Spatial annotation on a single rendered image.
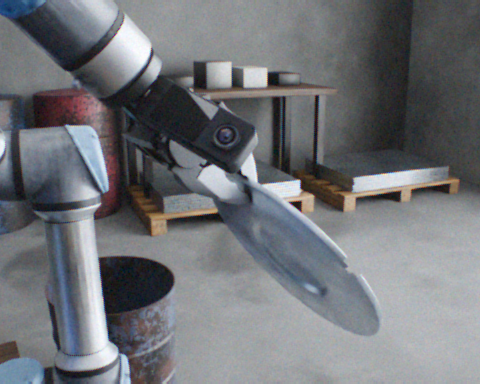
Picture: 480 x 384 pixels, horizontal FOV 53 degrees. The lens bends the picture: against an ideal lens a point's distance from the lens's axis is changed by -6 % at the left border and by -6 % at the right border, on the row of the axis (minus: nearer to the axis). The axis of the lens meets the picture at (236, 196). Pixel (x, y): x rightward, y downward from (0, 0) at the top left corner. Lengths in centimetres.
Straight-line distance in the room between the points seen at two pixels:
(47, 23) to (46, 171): 41
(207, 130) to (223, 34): 394
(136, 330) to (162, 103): 113
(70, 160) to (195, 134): 39
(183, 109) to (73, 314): 51
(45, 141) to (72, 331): 32
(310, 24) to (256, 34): 55
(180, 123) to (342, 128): 462
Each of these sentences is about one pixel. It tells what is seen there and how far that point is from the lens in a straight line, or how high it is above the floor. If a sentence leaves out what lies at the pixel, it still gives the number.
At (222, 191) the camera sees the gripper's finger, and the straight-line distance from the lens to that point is 55.
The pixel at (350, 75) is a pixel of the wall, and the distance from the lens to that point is 503.
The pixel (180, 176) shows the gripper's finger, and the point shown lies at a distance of 51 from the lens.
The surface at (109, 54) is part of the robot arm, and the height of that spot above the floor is 121.
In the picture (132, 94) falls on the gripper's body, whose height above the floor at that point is 118.
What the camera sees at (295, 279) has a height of 90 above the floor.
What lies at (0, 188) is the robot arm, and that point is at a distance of 83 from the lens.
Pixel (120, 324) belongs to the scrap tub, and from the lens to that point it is 151.
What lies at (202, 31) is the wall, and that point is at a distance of 432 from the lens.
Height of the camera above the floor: 123
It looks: 18 degrees down
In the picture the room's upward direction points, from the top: straight up
